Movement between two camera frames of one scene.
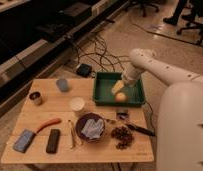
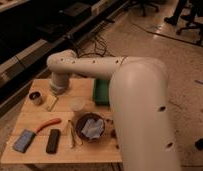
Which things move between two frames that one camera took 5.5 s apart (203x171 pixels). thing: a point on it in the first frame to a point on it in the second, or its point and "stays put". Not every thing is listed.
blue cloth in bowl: [93, 129] stays put
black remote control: [53, 141] stays put
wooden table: [60, 123] stays put
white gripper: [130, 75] to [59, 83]
